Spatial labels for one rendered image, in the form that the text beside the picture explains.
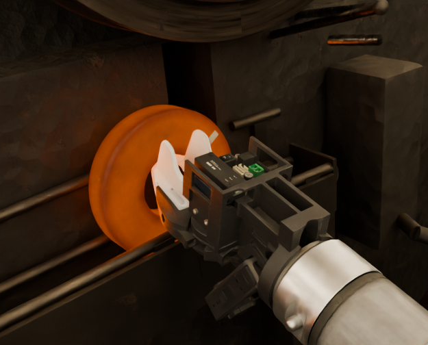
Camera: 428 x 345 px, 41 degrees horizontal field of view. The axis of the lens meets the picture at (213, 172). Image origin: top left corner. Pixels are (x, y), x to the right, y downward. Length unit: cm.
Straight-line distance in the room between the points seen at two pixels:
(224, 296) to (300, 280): 12
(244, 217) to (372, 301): 12
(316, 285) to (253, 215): 7
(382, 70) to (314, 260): 36
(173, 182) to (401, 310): 23
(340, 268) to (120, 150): 23
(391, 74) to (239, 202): 32
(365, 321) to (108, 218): 26
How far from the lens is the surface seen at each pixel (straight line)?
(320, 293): 40
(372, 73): 71
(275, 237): 43
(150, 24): 49
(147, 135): 54
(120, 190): 54
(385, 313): 39
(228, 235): 46
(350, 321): 39
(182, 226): 49
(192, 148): 55
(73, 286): 53
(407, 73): 73
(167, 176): 53
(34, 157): 58
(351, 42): 55
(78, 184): 59
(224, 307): 52
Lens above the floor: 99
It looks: 24 degrees down
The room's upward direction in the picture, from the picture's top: 6 degrees counter-clockwise
